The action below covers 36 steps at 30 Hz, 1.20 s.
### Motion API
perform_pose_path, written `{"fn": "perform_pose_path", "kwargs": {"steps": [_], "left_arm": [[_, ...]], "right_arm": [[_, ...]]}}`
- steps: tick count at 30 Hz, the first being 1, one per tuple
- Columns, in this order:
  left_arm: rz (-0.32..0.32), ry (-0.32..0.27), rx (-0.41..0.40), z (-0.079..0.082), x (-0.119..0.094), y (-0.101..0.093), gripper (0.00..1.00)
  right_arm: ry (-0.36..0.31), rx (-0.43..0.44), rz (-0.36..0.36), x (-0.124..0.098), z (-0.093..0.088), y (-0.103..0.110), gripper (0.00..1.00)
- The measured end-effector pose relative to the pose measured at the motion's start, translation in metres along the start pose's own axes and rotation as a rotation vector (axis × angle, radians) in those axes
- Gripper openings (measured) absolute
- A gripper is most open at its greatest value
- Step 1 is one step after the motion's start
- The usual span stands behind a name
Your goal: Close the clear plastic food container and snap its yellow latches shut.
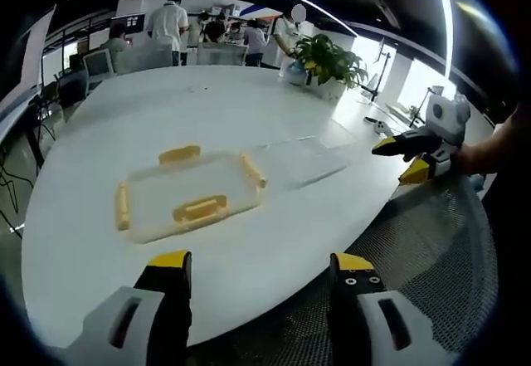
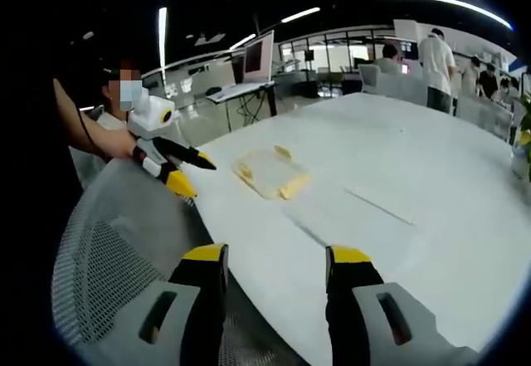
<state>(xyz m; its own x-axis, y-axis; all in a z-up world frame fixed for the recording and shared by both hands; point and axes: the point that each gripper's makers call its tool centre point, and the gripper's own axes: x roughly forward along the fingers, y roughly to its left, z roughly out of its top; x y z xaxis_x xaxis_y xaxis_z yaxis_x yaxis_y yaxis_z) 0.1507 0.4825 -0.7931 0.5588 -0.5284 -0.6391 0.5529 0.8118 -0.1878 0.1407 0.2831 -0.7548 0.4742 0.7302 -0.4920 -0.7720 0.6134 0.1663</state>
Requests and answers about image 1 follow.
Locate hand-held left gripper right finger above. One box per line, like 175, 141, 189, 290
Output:
329, 252, 462, 366

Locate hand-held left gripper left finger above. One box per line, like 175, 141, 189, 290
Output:
61, 250, 194, 366

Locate clear box with yellow buckles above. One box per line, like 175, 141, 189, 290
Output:
114, 144, 269, 246

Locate person's right hand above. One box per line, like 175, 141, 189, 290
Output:
454, 140, 499, 176

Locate small desk stand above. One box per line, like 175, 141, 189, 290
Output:
408, 85, 446, 129

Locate small white controller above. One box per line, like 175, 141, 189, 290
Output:
363, 115, 392, 135

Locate grey mesh office chair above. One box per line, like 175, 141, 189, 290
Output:
194, 173, 499, 366

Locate black tripod stand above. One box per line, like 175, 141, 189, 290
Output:
358, 37, 393, 104

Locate clear plastic lid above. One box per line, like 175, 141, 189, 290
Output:
255, 135, 350, 191

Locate green potted plant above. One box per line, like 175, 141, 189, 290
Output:
293, 32, 369, 102

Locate blue and white vase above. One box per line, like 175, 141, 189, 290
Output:
285, 59, 311, 87

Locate white office chair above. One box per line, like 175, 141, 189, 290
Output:
82, 47, 115, 91

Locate whiteboard panel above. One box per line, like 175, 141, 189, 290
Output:
0, 3, 57, 108

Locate dark monitor screen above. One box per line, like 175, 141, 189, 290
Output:
109, 13, 148, 34

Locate black floor cables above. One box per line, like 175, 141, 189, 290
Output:
0, 144, 27, 241

